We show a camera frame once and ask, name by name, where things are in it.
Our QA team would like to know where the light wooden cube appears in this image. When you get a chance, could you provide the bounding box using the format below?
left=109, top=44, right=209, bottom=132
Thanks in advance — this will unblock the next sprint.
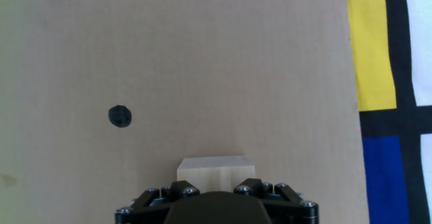
left=176, top=155, right=257, bottom=194

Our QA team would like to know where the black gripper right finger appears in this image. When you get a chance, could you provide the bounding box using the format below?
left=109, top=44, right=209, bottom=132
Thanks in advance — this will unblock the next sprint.
left=233, top=177, right=320, bottom=224

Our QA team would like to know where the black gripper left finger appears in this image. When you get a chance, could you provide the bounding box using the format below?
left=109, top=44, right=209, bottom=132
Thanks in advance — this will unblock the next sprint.
left=114, top=180, right=200, bottom=224

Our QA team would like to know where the brown cardboard sheet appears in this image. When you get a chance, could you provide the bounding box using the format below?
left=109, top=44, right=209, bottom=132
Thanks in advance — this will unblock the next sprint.
left=0, top=0, right=371, bottom=224

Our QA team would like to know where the colour block patterned cloth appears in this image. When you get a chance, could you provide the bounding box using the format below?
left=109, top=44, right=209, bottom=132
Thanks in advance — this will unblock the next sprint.
left=0, top=0, right=432, bottom=224

